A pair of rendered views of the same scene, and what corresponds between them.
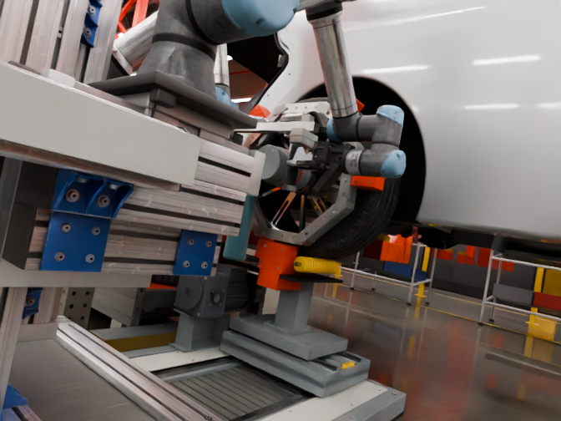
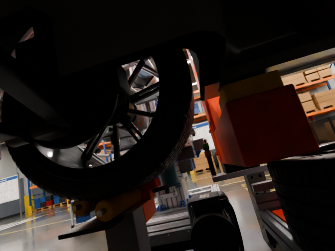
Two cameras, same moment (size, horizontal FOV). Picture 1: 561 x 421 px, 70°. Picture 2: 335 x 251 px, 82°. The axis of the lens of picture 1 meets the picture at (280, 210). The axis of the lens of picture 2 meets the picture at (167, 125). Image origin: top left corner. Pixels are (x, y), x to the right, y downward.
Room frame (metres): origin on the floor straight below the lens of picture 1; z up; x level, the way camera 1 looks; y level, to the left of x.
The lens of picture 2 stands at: (2.39, -0.28, 0.56)
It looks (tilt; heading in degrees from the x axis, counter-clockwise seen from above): 12 degrees up; 150
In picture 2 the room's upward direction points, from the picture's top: 14 degrees counter-clockwise
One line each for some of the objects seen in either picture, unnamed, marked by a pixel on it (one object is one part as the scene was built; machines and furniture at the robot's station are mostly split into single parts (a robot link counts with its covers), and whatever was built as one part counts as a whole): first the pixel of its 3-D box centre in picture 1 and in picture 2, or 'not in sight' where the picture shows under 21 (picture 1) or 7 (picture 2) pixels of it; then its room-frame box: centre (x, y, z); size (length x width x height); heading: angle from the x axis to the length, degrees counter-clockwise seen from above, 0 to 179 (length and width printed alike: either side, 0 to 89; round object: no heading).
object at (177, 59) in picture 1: (179, 75); (126, 142); (0.73, 0.23, 0.87); 0.15 x 0.15 x 0.10
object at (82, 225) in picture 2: (305, 276); (113, 214); (1.64, -0.15, 0.45); 0.34 x 0.16 x 0.01; 142
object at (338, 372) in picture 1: (295, 354); not in sight; (1.68, -0.16, 0.13); 0.50 x 0.36 x 0.10; 52
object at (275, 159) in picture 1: (282, 168); (128, 116); (1.51, 0.02, 0.85); 0.21 x 0.14 x 0.14; 142
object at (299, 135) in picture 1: (304, 139); not in sight; (1.30, -0.03, 0.93); 0.09 x 0.05 x 0.05; 142
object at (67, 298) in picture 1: (72, 302); (264, 207); (1.54, 0.71, 0.21); 0.10 x 0.10 x 0.42; 52
